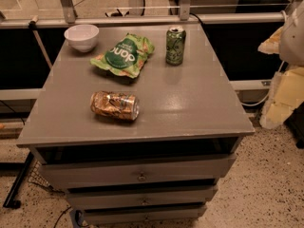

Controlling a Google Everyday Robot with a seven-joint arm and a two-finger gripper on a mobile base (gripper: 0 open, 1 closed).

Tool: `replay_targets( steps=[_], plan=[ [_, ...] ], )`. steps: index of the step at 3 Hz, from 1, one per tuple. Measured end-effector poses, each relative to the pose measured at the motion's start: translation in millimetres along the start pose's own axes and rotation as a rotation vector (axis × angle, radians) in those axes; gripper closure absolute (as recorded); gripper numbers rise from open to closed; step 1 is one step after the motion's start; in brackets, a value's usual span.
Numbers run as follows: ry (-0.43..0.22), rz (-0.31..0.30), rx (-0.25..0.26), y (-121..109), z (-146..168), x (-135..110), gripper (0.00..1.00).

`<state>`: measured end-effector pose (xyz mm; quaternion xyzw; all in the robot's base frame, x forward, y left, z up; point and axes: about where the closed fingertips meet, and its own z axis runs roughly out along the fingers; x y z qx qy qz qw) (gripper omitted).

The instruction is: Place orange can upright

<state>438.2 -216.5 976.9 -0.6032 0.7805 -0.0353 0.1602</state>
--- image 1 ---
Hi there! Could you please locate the grey drawer cabinet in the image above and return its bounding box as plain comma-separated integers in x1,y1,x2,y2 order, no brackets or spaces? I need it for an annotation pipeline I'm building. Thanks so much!
18,24,254,224

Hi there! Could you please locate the bottom grey drawer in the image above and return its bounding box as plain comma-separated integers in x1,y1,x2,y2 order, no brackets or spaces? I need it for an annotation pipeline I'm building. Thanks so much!
84,205,206,225

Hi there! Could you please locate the grey drawer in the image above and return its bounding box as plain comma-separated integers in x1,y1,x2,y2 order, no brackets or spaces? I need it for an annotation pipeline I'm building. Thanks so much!
67,185,218,210
39,154,237,189
84,205,206,225

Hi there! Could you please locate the black floor stand leg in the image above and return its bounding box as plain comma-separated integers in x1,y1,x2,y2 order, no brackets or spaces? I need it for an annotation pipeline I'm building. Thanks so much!
1,153,33,209

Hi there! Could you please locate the middle grey drawer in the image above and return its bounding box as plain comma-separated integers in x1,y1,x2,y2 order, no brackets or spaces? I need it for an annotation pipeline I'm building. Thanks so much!
67,185,218,210

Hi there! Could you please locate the top grey drawer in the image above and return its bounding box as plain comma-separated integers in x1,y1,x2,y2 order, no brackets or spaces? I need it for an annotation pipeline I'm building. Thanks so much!
39,154,237,189

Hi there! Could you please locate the green chip bag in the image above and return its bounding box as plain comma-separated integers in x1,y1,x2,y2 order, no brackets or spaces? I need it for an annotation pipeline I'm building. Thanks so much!
90,33,155,79

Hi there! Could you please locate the white bowl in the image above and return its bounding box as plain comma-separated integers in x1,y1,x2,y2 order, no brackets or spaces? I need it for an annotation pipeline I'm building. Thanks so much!
64,25,99,52

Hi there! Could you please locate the orange soda can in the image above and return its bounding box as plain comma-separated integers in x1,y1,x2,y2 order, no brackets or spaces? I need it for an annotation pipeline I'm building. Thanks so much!
90,91,140,121

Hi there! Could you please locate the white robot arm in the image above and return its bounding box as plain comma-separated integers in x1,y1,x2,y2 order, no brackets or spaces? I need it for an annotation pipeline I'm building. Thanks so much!
257,2,304,129

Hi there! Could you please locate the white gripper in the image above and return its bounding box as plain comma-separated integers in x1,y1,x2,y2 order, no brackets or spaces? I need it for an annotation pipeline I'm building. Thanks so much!
257,27,304,130

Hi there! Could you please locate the green soda can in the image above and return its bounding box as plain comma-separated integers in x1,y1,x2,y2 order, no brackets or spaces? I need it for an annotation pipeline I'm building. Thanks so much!
166,26,186,66

